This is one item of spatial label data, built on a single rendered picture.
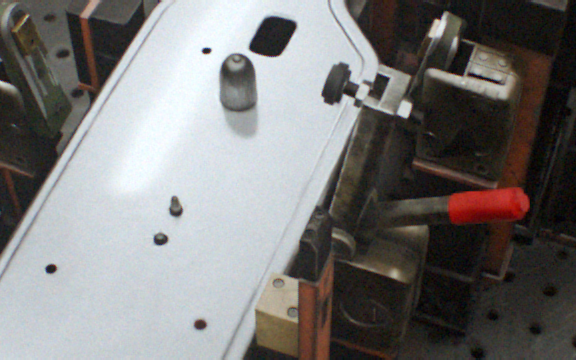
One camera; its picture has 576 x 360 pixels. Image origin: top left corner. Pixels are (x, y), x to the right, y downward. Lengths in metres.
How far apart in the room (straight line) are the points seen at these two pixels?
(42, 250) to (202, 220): 0.13
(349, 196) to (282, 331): 0.11
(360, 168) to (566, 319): 0.53
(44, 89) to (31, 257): 0.15
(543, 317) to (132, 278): 0.51
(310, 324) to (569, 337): 0.54
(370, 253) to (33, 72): 0.32
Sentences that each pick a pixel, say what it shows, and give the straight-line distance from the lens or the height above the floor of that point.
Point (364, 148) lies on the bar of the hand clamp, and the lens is 0.79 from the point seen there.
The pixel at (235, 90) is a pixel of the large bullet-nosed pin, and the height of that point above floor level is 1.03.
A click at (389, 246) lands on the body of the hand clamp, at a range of 0.90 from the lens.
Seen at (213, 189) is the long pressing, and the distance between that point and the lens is 0.99.
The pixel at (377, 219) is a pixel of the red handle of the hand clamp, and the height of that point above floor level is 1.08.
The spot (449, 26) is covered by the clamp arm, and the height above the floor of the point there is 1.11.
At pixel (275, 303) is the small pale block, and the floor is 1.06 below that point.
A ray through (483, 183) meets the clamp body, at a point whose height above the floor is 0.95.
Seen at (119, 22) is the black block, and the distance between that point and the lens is 1.13.
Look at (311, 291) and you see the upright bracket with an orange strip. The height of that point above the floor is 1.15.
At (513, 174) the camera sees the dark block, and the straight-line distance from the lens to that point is 1.15.
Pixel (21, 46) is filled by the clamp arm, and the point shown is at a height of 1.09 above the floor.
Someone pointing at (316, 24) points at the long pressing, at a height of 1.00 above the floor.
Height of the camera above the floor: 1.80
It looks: 54 degrees down
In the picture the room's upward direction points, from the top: 1 degrees counter-clockwise
